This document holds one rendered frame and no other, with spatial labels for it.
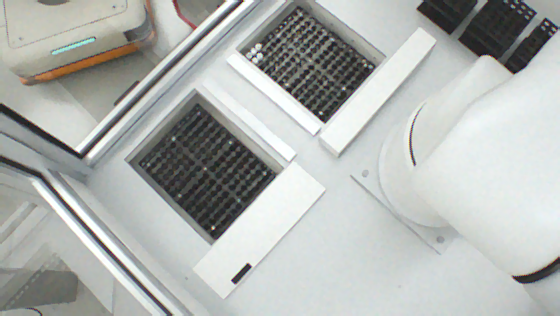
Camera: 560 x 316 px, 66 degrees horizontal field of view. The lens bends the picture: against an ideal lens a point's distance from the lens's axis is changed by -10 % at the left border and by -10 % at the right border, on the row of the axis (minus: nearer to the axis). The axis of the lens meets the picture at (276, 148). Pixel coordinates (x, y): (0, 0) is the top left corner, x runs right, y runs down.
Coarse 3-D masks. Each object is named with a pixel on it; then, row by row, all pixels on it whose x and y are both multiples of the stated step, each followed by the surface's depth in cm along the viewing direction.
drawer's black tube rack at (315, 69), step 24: (312, 24) 102; (288, 48) 100; (312, 48) 100; (336, 48) 100; (264, 72) 99; (288, 72) 99; (312, 72) 99; (336, 72) 99; (360, 72) 99; (312, 96) 97; (336, 96) 97
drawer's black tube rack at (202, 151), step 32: (192, 128) 96; (224, 128) 96; (160, 160) 97; (192, 160) 94; (224, 160) 97; (256, 160) 97; (192, 192) 95; (224, 192) 92; (256, 192) 92; (224, 224) 94
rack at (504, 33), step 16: (496, 0) 93; (512, 0) 88; (480, 16) 91; (496, 16) 87; (512, 16) 87; (528, 16) 88; (464, 32) 95; (480, 32) 90; (496, 32) 86; (512, 32) 87; (480, 48) 94; (496, 48) 89
